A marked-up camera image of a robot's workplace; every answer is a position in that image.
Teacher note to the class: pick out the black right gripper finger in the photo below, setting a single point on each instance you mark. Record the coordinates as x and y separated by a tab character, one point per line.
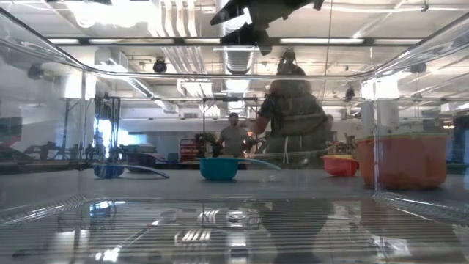
231	11
251	34

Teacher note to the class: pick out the teal measuring cup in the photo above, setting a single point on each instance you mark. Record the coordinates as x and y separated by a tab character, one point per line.
220	169

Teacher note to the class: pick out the yellow measuring cup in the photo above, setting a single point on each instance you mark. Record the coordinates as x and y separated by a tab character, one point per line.
340	157

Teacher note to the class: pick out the orange measuring cup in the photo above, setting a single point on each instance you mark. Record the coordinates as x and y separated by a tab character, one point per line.
403	165

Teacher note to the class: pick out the red measuring cup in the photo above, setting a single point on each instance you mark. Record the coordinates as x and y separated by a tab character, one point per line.
339	168

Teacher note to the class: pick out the blue measuring cup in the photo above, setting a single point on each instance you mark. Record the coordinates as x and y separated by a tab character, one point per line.
109	171

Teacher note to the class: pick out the clear plastic basket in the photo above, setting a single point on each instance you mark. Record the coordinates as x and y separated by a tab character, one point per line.
234	234

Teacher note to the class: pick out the person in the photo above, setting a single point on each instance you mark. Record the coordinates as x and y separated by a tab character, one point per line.
233	141
293	110

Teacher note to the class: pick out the red tool cabinet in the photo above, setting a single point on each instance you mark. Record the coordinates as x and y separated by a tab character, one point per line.
187	150

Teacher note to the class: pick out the grey table mat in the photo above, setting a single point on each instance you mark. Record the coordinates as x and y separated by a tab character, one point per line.
256	187

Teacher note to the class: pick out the silver ceiling duct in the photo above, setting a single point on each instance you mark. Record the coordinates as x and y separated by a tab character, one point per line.
238	60

